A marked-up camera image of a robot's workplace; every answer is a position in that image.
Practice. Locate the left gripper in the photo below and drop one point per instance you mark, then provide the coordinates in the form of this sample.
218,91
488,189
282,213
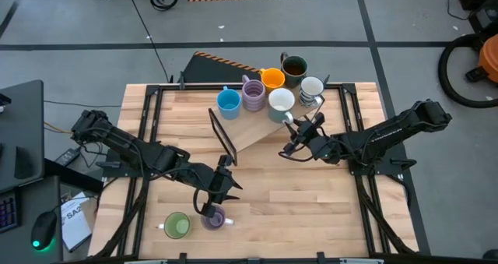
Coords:
218,189

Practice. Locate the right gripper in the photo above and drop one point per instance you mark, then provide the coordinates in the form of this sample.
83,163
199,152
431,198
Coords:
310,139

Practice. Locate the purple striped white mug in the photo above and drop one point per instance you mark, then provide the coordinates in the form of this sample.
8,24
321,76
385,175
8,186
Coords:
220,222

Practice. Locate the blue white patterned mug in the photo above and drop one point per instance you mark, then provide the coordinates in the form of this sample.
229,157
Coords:
311,86

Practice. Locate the pink ribbed mug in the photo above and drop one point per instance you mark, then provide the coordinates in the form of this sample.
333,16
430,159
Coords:
253,96

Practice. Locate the yellow mug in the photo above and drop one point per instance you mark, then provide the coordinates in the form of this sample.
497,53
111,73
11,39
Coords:
272,79

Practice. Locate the dark brown teal mug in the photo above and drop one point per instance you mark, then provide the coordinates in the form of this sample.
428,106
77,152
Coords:
294,67

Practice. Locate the light blue faceted mug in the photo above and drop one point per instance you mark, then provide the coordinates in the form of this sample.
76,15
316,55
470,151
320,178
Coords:
229,104

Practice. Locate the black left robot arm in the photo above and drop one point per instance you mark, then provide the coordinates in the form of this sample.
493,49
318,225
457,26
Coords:
155,159

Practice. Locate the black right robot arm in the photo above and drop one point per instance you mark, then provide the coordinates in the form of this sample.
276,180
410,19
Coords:
389,135

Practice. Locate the wooden shelf black metal legs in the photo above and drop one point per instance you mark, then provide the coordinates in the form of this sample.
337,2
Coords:
253,131

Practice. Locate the white paper booklet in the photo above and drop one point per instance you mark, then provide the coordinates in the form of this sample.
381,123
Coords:
76,225

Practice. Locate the black power adapter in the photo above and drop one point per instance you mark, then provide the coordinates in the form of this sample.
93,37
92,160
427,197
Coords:
67,157

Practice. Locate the black mouse green light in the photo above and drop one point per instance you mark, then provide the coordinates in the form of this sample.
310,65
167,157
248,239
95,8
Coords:
43,229

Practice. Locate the dark grey desk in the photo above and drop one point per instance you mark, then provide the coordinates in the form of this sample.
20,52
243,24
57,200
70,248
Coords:
23,120
35,194

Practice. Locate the orange vacuum cleaner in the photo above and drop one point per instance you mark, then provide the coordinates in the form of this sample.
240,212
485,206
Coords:
490,57

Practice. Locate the black equipment case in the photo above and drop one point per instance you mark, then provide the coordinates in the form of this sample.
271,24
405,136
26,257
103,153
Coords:
482,3

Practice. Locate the backlit keyboard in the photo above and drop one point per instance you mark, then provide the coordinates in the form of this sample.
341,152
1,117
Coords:
8,213

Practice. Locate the black round object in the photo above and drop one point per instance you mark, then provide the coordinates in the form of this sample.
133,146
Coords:
491,255

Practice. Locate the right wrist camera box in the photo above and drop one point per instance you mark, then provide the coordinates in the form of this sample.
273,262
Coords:
290,147

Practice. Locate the black metal table frame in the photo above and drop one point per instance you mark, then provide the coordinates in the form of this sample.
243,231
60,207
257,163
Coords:
194,87

